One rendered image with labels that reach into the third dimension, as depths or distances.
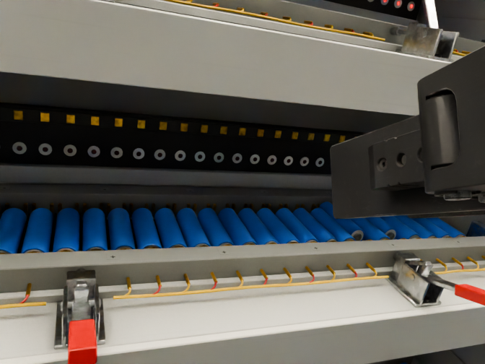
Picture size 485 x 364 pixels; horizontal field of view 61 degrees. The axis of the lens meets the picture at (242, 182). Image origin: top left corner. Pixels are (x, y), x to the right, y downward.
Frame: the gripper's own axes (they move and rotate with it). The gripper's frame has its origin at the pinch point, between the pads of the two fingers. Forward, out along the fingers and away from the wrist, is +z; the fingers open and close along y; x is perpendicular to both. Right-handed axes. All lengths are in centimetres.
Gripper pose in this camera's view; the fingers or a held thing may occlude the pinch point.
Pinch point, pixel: (439, 172)
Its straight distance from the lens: 16.2
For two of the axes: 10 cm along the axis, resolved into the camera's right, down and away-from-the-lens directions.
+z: -3.6, 1.2, 9.2
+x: 0.2, 9.9, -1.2
